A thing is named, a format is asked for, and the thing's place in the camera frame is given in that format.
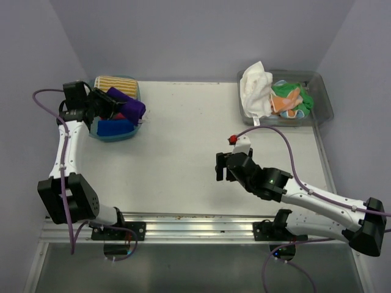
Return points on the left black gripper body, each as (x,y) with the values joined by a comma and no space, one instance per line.
(99,106)

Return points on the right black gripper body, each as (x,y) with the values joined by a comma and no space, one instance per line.
(248,187)

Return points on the purple towel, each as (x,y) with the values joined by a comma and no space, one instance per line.
(132,109)

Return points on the orange patterned towel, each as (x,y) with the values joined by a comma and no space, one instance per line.
(285,105)

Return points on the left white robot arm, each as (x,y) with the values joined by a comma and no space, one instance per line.
(66,194)

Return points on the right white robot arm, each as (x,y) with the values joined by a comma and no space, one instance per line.
(360,224)

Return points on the blue rolled towel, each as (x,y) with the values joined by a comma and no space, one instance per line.
(107,128)

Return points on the pink rolled towel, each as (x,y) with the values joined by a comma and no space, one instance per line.
(118,116)

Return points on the blue-green plastic bin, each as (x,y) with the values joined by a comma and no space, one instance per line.
(93,128)

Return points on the yellow striped rolled towel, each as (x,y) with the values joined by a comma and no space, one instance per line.
(127,86)

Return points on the white towel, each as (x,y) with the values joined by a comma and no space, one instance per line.
(254,92)

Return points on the green towel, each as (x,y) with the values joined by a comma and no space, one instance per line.
(283,88)

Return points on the clear grey plastic bin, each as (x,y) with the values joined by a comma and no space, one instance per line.
(313,84)

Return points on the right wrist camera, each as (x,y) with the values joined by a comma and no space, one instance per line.
(240,144)

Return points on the aluminium mounting rail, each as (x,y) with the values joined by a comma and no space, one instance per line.
(217,229)

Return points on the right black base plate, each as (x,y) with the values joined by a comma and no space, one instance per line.
(265,231)

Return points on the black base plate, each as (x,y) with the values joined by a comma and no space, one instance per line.
(265,231)
(130,231)

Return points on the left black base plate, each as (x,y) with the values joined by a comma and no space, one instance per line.
(130,231)

